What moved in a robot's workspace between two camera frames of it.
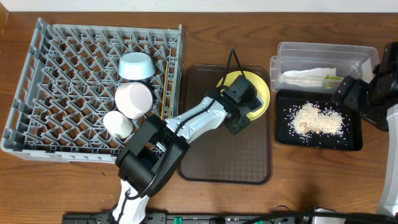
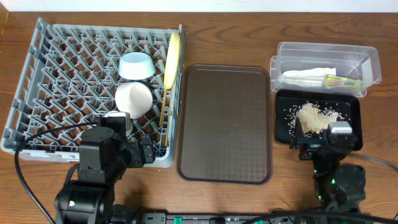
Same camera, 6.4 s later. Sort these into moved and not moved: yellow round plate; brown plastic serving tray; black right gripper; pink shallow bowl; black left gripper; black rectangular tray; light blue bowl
Moved: black right gripper; black left gripper; yellow round plate
Not moved: light blue bowl; black rectangular tray; brown plastic serving tray; pink shallow bowl
